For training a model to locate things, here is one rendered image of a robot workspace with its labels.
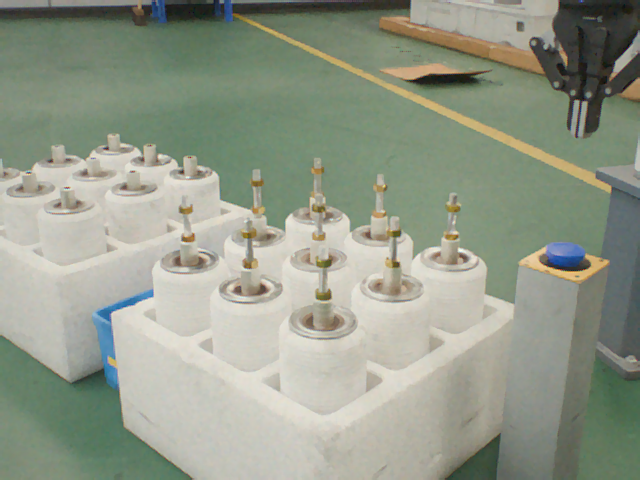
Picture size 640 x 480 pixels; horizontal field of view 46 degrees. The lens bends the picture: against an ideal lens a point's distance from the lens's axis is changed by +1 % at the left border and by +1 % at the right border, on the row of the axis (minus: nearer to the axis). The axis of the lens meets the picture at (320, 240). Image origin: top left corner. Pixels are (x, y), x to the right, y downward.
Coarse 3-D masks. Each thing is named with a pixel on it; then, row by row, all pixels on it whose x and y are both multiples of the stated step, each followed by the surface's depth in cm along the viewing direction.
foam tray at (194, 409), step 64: (128, 320) 96; (512, 320) 97; (128, 384) 100; (192, 384) 88; (256, 384) 82; (384, 384) 82; (448, 384) 88; (192, 448) 92; (256, 448) 82; (320, 448) 74; (384, 448) 82; (448, 448) 93
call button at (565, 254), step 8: (552, 248) 79; (560, 248) 79; (568, 248) 79; (576, 248) 79; (552, 256) 79; (560, 256) 78; (568, 256) 78; (576, 256) 78; (584, 256) 78; (560, 264) 79; (568, 264) 78; (576, 264) 79
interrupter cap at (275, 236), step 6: (240, 228) 106; (270, 228) 106; (276, 228) 106; (234, 234) 104; (270, 234) 104; (276, 234) 104; (282, 234) 104; (234, 240) 102; (240, 240) 102; (264, 240) 103; (270, 240) 102; (276, 240) 102; (282, 240) 102; (258, 246) 100; (264, 246) 100; (270, 246) 100
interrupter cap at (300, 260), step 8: (304, 248) 99; (328, 248) 99; (296, 256) 97; (304, 256) 97; (336, 256) 97; (344, 256) 96; (296, 264) 94; (304, 264) 94; (312, 264) 95; (336, 264) 94; (344, 264) 94; (312, 272) 93; (328, 272) 93
